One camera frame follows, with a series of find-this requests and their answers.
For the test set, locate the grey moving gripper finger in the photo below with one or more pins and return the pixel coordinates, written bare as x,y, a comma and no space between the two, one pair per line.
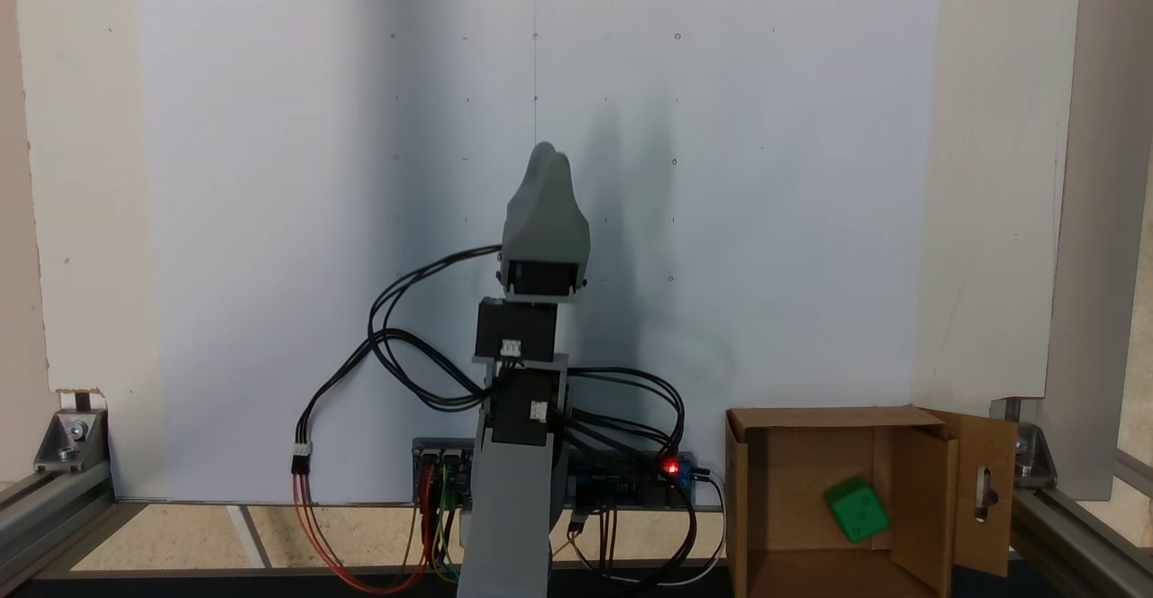
574,233

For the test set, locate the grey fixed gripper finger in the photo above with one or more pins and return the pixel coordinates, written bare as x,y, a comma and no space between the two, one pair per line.
531,220

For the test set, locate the green dice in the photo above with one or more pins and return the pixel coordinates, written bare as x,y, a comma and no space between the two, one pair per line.
857,512

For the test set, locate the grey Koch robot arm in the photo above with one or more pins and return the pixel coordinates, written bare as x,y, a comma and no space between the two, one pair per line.
513,508

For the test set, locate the circuit board with blue terminal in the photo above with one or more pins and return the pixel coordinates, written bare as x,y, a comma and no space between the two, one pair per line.
630,481

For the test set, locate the white paper sheet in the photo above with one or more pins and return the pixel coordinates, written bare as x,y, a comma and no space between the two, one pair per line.
270,220

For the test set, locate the brown cardboard box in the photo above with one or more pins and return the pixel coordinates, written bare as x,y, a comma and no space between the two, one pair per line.
793,499

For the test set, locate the aluminium corner bracket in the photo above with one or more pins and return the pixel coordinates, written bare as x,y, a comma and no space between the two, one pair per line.
70,436
1027,449

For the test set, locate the aluminium frame post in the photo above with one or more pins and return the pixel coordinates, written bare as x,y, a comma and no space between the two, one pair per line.
1094,220

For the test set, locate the aluminium frame rail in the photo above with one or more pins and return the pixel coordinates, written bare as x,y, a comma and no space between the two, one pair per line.
1081,544
45,517

